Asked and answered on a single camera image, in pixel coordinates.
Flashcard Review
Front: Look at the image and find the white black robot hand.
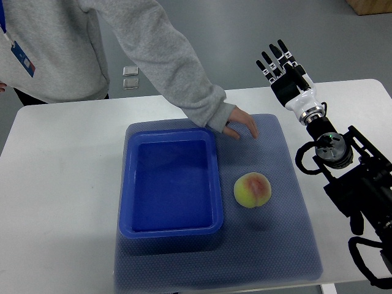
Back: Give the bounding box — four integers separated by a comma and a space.
256, 39, 324, 119

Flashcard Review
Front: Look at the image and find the yellow red peach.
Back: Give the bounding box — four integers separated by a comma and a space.
233, 172, 272, 208

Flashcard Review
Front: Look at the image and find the grey sweatshirt forearm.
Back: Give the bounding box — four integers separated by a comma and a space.
80, 1, 235, 133

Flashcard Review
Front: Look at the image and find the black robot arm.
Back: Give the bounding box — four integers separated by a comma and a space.
256, 40, 391, 290

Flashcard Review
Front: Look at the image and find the upper metal floor plate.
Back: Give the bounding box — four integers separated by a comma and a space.
122, 66, 138, 77

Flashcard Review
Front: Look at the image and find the metal floor plate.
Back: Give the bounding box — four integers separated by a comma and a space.
122, 78, 139, 90
122, 66, 138, 77

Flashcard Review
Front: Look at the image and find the lower metal floor plate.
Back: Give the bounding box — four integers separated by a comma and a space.
122, 78, 139, 90

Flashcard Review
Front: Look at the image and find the person's bare hand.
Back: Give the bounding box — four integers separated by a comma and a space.
222, 107, 259, 140

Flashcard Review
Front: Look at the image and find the person's other hand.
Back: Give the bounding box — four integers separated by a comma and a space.
0, 82, 7, 92

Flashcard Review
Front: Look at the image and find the brown cardboard box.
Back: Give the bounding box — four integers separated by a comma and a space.
346, 0, 391, 16

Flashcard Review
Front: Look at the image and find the blue plastic tray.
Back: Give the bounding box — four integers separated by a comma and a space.
118, 128, 224, 240

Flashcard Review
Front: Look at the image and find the grey sweatshirt torso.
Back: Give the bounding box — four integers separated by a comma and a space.
1, 1, 110, 103

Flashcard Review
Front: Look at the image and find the blue lanyard badge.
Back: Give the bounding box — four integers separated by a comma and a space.
1, 1, 36, 78

